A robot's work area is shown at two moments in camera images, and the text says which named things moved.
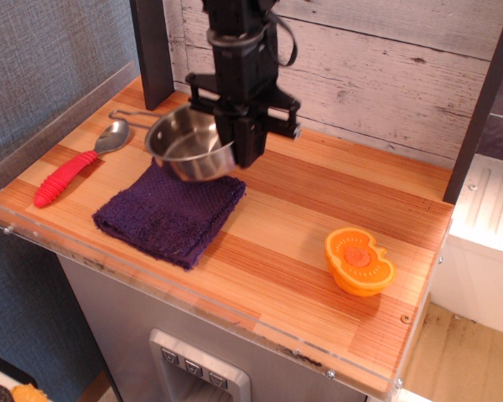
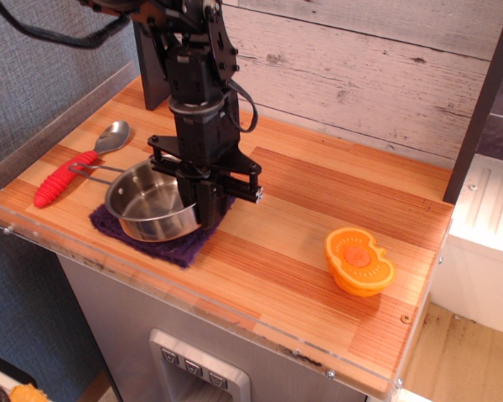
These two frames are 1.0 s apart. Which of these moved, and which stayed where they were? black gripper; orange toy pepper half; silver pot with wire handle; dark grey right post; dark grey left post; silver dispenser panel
Moved: silver pot with wire handle; black gripper
Stayed: silver dispenser panel; orange toy pepper half; dark grey right post; dark grey left post
